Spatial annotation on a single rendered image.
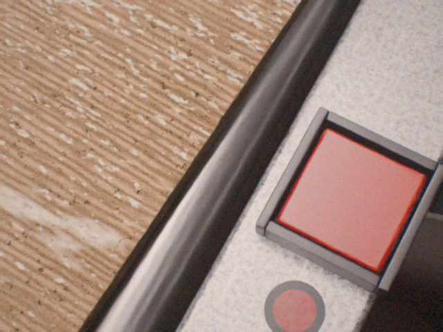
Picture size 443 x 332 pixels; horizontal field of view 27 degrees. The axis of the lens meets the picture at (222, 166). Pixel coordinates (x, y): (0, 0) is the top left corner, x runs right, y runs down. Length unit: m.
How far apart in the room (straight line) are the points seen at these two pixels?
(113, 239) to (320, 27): 0.18
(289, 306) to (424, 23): 0.18
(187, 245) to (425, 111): 0.15
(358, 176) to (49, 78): 0.18
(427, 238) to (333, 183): 0.67
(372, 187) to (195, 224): 0.10
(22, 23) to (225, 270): 0.18
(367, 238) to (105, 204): 0.14
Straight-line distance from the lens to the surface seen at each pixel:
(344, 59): 0.53
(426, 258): 1.21
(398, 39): 0.54
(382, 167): 0.49
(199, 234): 0.49
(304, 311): 0.48
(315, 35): 0.54
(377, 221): 0.48
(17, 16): 0.53
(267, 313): 0.48
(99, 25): 0.52
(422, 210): 0.48
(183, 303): 0.52
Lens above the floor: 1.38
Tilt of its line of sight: 70 degrees down
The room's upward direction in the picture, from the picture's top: 4 degrees counter-clockwise
